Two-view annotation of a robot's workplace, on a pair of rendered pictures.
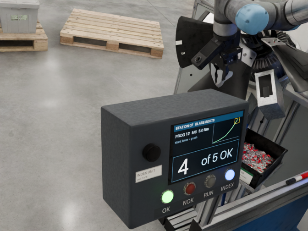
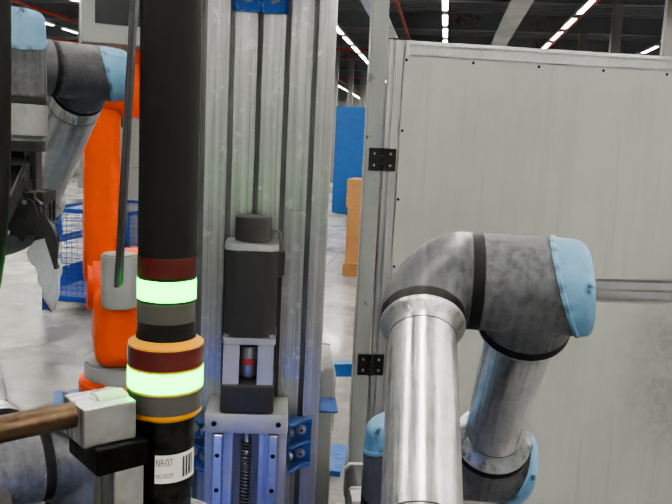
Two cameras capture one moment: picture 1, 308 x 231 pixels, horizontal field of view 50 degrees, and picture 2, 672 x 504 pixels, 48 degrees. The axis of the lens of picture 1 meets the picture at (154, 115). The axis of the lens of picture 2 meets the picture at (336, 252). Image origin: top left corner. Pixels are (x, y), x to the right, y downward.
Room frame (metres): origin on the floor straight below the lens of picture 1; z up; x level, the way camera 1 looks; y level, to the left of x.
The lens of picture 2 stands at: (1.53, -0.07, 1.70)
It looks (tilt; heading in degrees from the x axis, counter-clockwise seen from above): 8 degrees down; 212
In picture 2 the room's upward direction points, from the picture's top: 3 degrees clockwise
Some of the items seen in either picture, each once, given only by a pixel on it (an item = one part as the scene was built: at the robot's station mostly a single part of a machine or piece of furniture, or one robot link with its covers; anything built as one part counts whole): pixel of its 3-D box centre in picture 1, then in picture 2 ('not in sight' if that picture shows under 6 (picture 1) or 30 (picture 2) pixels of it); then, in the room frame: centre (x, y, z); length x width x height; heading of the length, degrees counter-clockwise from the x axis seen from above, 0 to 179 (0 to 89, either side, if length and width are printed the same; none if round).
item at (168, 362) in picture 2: not in sight; (165, 351); (1.23, -0.38, 1.57); 0.04 x 0.04 x 0.01
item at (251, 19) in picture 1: (250, 15); not in sight; (0.96, -0.21, 1.32); 0.11 x 0.11 x 0.08; 29
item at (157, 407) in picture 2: not in sight; (165, 394); (1.23, -0.38, 1.54); 0.04 x 0.04 x 0.01
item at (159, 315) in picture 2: not in sight; (166, 309); (1.23, -0.38, 1.60); 0.03 x 0.03 x 0.01
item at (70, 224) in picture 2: not in sight; (113, 252); (-3.56, -5.95, 0.49); 1.27 x 0.88 x 0.98; 25
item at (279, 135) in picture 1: (272, 152); not in sight; (1.66, -0.74, 0.42); 0.04 x 0.04 x 0.83; 38
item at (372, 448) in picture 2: not in sight; (403, 455); (0.50, -0.58, 1.20); 0.13 x 0.12 x 0.14; 119
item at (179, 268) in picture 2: not in sight; (167, 264); (1.23, -0.38, 1.62); 0.03 x 0.03 x 0.01
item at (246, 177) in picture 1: (250, 156); not in sight; (0.97, -0.37, 0.85); 0.22 x 0.17 x 0.07; 144
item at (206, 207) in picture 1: (213, 195); not in sight; (0.62, -0.18, 0.96); 0.03 x 0.03 x 0.20; 38
